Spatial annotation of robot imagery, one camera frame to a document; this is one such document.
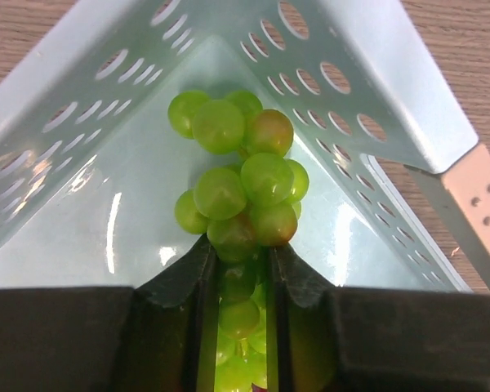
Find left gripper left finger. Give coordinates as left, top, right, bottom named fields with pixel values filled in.
left=0, top=236, right=218, bottom=392

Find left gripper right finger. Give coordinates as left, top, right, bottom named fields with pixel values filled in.
left=268, top=246, right=490, bottom=391

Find green grape bunch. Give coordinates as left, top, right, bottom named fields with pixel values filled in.
left=167, top=90, right=310, bottom=391

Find light blue plastic basket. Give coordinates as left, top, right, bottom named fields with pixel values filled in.
left=0, top=1, right=490, bottom=291

